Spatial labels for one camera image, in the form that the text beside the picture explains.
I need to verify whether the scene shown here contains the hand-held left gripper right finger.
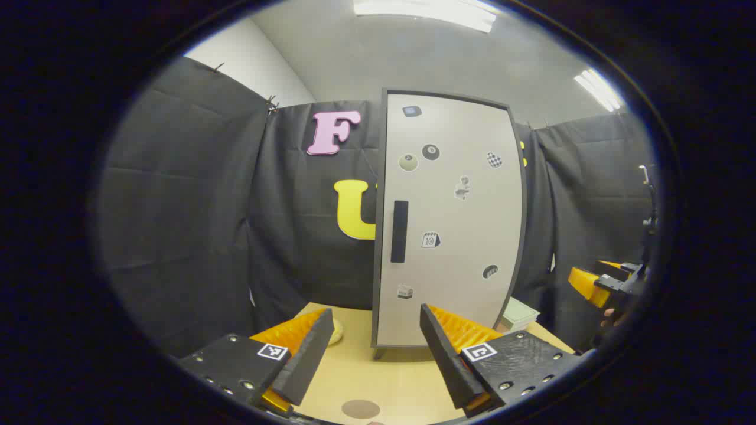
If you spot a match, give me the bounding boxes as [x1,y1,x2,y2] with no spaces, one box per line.
[419,303,582,419]

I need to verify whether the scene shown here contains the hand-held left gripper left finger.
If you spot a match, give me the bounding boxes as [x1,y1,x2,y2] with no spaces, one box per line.
[177,307,335,417]

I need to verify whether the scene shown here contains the round brown coaster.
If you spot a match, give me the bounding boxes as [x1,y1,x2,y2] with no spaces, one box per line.
[341,400,381,420]

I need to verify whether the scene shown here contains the grey cabinet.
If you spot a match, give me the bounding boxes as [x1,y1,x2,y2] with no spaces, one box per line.
[370,87,529,362]

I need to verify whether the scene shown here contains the light grey cabinet door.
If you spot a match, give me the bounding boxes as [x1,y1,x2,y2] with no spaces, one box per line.
[378,93,523,348]

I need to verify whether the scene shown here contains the black door handle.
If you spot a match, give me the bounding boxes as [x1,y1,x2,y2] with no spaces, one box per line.
[390,200,409,264]

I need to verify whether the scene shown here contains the pale green book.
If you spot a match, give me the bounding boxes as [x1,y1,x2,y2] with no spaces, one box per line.
[502,297,541,331]

